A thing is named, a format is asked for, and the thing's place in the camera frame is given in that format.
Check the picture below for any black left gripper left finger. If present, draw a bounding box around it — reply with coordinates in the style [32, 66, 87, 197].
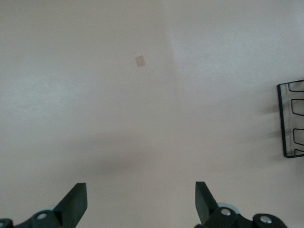
[0, 182, 88, 228]

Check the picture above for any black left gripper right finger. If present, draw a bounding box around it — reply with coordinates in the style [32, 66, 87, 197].
[194, 181, 289, 228]

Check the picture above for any black wire cup holder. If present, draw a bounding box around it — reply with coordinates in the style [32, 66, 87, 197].
[276, 79, 304, 159]

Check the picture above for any brown tape square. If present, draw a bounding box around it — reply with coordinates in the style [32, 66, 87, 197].
[134, 55, 146, 67]

